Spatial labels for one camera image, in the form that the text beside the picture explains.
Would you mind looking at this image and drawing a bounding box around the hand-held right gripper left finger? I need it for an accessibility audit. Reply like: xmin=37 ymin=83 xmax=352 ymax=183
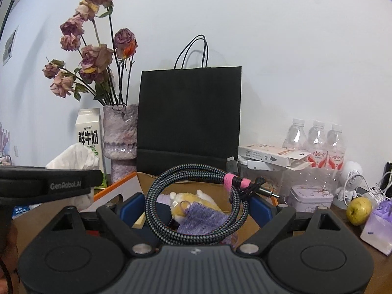
xmin=50 ymin=192 xmax=155 ymax=256

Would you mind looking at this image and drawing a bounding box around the yellow green apple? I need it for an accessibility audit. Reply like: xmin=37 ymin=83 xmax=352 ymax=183
xmin=346 ymin=197 xmax=372 ymax=226

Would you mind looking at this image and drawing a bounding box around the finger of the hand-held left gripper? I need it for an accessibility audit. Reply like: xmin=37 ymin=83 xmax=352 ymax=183
xmin=81 ymin=169 xmax=104 ymax=190

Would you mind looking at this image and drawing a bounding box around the printed metal tin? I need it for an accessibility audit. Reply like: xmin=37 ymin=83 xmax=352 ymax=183
xmin=286 ymin=184 xmax=334 ymax=213

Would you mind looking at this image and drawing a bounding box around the white cloth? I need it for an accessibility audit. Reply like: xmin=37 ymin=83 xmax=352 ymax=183
xmin=45 ymin=143 xmax=101 ymax=209

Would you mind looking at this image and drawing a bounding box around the purple textured vase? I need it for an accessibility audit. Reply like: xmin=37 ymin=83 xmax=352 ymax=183
xmin=102 ymin=104 xmax=139 ymax=184

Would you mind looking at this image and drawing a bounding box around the purple burlap pouch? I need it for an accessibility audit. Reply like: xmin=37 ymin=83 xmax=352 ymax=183
xmin=177 ymin=202 xmax=242 ymax=245

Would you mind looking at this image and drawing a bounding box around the white and green milk carton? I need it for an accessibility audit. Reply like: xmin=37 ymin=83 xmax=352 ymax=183
xmin=75 ymin=108 xmax=106 ymax=187

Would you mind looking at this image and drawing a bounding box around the black paper bag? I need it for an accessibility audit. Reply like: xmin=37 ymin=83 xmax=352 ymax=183
xmin=136 ymin=35 xmax=242 ymax=178

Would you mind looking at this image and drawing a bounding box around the person's left forearm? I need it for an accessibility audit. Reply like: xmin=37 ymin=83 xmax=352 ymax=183
xmin=0 ymin=219 xmax=21 ymax=294

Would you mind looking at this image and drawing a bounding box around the braided cable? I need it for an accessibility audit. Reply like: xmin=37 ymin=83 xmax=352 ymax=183
xmin=144 ymin=164 xmax=280 ymax=246

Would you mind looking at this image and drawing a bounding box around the flat white carton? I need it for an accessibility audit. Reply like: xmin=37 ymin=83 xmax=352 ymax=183
xmin=238 ymin=143 xmax=313 ymax=171

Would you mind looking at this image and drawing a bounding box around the clear plastic container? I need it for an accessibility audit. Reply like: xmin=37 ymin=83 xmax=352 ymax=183
xmin=237 ymin=159 xmax=295 ymax=206

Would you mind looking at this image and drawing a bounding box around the yellow and white plush toy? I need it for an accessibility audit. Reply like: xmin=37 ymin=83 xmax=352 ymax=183
xmin=169 ymin=190 xmax=224 ymax=230

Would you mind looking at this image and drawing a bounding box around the purple tissue pack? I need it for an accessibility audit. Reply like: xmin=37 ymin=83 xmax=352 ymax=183
xmin=360 ymin=200 xmax=392 ymax=256

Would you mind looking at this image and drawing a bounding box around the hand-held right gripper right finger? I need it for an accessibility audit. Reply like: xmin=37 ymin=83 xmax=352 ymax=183
xmin=238 ymin=196 xmax=342 ymax=256

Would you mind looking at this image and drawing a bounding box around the wall poster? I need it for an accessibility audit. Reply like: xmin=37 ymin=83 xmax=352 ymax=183
xmin=2 ymin=26 xmax=18 ymax=66

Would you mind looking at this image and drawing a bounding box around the purple wall decal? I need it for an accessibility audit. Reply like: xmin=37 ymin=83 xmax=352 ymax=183
xmin=0 ymin=122 xmax=12 ymax=157

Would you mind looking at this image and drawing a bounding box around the dried pink rose bouquet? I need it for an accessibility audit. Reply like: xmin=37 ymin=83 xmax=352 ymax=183
xmin=42 ymin=0 xmax=137 ymax=106

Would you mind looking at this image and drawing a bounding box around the small white desk fan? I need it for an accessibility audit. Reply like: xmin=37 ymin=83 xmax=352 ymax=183
xmin=332 ymin=161 xmax=364 ymax=210

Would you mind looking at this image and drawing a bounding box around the white cable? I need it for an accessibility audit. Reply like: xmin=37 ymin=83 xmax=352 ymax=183
xmin=344 ymin=171 xmax=392 ymax=206

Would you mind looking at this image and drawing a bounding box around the black light stand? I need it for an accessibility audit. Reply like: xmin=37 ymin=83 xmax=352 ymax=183
xmin=0 ymin=0 xmax=25 ymax=40

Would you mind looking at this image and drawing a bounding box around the red cardboard box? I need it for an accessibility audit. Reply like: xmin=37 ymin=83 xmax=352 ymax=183
xmin=92 ymin=171 xmax=278 ymax=247

